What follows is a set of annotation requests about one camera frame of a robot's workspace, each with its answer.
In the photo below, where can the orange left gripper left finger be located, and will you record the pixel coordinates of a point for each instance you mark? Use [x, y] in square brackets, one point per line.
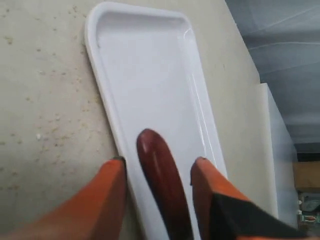
[95, 212]

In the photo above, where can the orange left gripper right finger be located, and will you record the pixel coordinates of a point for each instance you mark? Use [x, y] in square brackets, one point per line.
[225, 213]

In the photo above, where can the brown wooden spoon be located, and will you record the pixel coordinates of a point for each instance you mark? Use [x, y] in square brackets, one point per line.
[162, 176]

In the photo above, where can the white side table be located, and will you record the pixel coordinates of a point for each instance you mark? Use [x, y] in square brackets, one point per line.
[280, 156]

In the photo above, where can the cluttered small items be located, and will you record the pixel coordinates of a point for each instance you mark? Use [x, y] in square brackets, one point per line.
[309, 213]

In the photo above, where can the brown cardboard box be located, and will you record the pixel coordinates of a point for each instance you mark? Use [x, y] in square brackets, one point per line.
[307, 176]

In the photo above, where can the white rectangular plastic tray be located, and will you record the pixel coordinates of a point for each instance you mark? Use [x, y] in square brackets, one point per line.
[148, 70]

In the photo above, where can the grey-white backdrop curtain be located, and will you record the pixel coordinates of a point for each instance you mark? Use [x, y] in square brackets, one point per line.
[283, 39]

